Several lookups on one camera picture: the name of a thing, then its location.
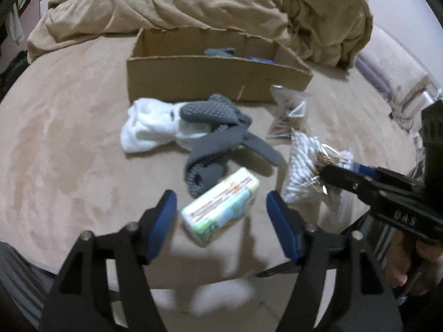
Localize dark hanging clothes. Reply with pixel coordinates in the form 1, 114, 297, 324
0, 0, 48, 45

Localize pale patterned pillow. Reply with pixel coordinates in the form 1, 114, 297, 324
356, 27, 433, 111

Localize bag of brown sticks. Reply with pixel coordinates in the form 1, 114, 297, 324
266, 85, 313, 141

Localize grey dotted sock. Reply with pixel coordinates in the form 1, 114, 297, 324
183, 113, 288, 198
176, 93, 243, 133

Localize person's right hand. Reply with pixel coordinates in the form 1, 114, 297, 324
385, 230, 443, 297

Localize grey cloth item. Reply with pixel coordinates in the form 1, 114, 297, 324
204, 47, 236, 58

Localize black bag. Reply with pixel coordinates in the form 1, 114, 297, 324
0, 50, 30, 98

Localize cardboard box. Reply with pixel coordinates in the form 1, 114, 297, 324
126, 27, 314, 103

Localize white sock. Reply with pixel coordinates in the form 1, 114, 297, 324
119, 98, 212, 154

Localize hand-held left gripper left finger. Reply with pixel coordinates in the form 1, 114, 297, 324
38, 190, 178, 332

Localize bag of cotton swabs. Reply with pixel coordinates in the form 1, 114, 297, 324
280, 128, 347, 204

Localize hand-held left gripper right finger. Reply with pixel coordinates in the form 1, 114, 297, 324
266, 190, 404, 332

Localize bag of gold clips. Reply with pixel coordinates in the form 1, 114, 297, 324
311, 143, 356, 196

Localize tan blanket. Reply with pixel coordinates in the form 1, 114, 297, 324
27, 0, 374, 70

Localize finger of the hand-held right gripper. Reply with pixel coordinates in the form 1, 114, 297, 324
351, 162, 428, 189
319, 164, 379, 204

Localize grey striped cloth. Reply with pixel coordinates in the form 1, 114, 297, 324
0, 241, 58, 320

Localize tissue pack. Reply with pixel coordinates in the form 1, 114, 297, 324
181, 167, 260, 248

